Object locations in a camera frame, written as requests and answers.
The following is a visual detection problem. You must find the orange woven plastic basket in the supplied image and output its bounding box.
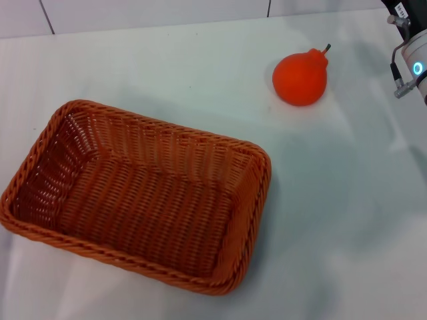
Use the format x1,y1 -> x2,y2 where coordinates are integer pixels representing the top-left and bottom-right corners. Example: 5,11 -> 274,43
0,99 -> 273,297

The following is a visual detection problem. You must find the thin grey sensor cable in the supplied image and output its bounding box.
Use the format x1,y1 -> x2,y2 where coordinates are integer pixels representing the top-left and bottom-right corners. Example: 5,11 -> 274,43
390,41 -> 408,83

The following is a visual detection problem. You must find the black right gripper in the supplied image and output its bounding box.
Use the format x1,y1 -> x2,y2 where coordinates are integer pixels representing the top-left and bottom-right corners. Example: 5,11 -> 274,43
381,0 -> 427,41

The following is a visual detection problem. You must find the orange toy pear fruit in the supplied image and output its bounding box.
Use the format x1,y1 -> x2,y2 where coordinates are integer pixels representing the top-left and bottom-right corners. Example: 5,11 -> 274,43
272,43 -> 332,107

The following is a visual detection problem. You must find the silver metal cable plug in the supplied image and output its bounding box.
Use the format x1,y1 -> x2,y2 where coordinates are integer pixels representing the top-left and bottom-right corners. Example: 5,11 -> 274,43
394,79 -> 420,99

